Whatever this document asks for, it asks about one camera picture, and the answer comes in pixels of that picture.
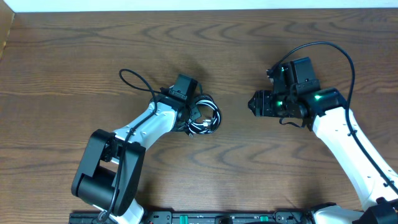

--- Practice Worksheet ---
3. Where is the white usb cable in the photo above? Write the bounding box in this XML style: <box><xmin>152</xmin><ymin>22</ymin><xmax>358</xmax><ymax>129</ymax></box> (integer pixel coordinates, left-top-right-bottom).
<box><xmin>188</xmin><ymin>98</ymin><xmax>221</xmax><ymax>133</ymax></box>

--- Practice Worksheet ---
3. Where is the black usb cable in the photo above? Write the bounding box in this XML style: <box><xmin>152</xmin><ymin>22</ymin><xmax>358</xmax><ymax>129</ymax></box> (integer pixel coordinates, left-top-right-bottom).
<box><xmin>183</xmin><ymin>94</ymin><xmax>222</xmax><ymax>138</ymax></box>

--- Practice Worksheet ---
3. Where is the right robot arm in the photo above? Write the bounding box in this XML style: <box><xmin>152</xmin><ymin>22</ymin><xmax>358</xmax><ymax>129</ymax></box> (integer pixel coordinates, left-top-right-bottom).
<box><xmin>248</xmin><ymin>57</ymin><xmax>397</xmax><ymax>223</ymax></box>

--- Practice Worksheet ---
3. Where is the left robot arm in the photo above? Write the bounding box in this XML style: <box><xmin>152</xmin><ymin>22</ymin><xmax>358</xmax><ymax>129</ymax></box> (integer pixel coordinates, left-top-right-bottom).
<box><xmin>71</xmin><ymin>74</ymin><xmax>198</xmax><ymax>223</ymax></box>

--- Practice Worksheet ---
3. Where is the cardboard box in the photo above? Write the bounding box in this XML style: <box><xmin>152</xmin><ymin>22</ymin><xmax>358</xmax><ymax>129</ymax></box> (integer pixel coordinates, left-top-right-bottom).
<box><xmin>0</xmin><ymin>0</ymin><xmax>15</xmax><ymax>59</ymax></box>

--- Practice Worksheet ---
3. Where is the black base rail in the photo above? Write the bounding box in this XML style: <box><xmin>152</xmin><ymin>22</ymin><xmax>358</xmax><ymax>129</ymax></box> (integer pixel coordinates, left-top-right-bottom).
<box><xmin>68</xmin><ymin>210</ymin><xmax>315</xmax><ymax>224</ymax></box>

